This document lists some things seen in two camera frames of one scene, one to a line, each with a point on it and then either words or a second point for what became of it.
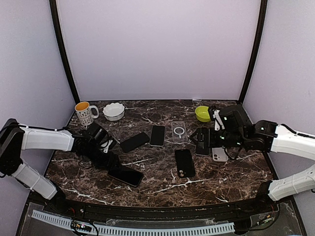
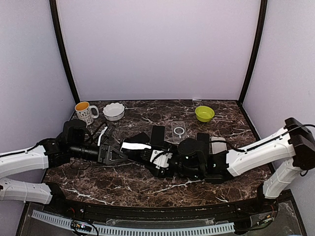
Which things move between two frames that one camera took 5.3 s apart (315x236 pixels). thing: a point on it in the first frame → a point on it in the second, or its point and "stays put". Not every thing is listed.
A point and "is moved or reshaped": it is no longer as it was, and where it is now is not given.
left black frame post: (61, 48) stays put
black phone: (135, 142) stays put
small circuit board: (80, 226) stays put
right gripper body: (216, 142) → (161, 174)
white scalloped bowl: (113, 111) stays put
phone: (205, 151) is moved or reshaped
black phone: (130, 176) → (135, 145)
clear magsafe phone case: (179, 131) stays put
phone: (157, 135) stays put
